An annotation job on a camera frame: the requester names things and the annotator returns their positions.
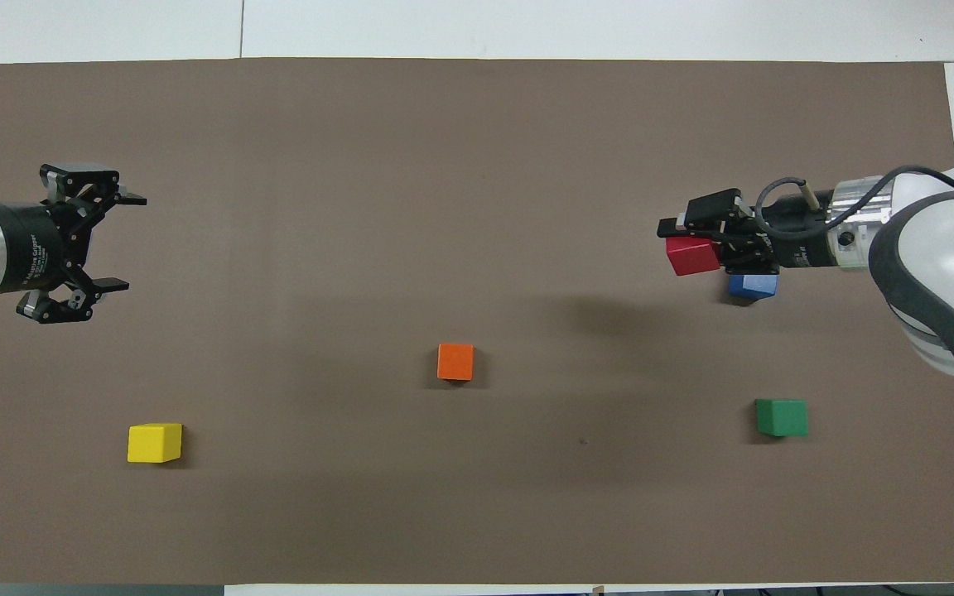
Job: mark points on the red wooden block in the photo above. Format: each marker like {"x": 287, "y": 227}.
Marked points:
{"x": 692, "y": 257}

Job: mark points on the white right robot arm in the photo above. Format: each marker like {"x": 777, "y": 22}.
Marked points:
{"x": 949, "y": 248}

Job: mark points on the yellow wooden block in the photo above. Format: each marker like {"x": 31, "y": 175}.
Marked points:
{"x": 154, "y": 443}

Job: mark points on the blue wooden block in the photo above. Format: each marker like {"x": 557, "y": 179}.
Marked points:
{"x": 754, "y": 287}

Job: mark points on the orange wooden block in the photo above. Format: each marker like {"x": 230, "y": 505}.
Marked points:
{"x": 455, "y": 362}

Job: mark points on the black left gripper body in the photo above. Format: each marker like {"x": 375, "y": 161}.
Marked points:
{"x": 30, "y": 248}

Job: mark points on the green wooden block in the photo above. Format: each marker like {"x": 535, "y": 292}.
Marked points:
{"x": 782, "y": 418}

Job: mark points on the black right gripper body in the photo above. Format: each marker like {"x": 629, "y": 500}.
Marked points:
{"x": 796, "y": 244}

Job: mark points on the brown table mat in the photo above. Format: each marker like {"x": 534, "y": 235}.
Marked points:
{"x": 477, "y": 149}

